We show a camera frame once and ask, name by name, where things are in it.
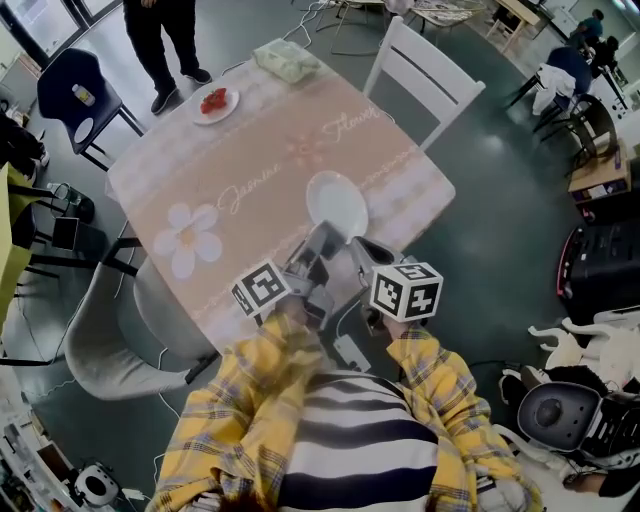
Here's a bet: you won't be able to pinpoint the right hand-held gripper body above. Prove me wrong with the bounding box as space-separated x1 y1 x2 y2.
359 238 445 335

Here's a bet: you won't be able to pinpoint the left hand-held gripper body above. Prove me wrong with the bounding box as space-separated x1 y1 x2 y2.
232 234 335 331

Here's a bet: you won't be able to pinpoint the person's right forearm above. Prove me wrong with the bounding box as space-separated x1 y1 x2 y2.
384 319 544 512

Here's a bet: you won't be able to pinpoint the person's left forearm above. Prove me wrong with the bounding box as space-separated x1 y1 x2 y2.
149 312 326 512

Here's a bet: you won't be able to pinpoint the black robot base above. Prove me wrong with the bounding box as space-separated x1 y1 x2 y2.
554 222 640 314

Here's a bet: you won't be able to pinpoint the white plate with red food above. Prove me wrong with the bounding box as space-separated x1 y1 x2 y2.
192 87 241 126

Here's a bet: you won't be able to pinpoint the white power strip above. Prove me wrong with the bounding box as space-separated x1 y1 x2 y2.
332 333 372 374

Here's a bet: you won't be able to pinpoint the pink flower tablecloth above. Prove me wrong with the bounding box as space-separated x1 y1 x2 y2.
104 44 457 356

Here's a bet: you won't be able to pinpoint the person's striped torso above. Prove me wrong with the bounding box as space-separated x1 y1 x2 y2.
279 369 441 506

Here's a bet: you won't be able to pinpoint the grey upholstered chair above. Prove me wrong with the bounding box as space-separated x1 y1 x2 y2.
63 237 221 401

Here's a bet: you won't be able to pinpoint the red food pieces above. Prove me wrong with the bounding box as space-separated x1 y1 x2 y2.
199 87 229 116

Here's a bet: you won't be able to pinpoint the pale green tissue pack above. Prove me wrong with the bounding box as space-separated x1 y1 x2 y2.
251 39 322 84

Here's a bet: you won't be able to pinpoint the grey tablet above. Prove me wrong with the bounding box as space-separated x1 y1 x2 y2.
51 217 80 251

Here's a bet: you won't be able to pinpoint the white humanoid robot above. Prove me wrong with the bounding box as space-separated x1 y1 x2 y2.
499 309 640 496

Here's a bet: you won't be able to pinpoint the white wooden chair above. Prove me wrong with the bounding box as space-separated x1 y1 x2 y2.
362 15 487 151

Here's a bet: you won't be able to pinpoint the cardboard box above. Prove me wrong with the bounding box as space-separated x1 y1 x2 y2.
567 139 632 211

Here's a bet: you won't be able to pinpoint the white round device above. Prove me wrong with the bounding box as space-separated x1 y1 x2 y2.
74 463 120 506

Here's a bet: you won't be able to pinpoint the white garment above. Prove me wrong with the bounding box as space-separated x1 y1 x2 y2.
530 64 577 116

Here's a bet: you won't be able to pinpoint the yellow green tablecloth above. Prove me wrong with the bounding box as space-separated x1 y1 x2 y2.
0 162 39 331

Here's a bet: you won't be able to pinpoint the brown curved chair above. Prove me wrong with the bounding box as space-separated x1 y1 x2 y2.
562 92 621 174

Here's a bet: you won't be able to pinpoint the patterned round metal table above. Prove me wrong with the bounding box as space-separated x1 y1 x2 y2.
409 0 489 31

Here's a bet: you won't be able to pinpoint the dark blue chair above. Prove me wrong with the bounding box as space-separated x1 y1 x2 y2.
504 45 594 134
37 48 146 171

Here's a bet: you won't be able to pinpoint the cluttered white shelf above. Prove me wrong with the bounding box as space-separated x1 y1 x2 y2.
0 394 76 512

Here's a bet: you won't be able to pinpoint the light wooden table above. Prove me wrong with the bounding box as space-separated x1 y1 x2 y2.
487 0 546 56

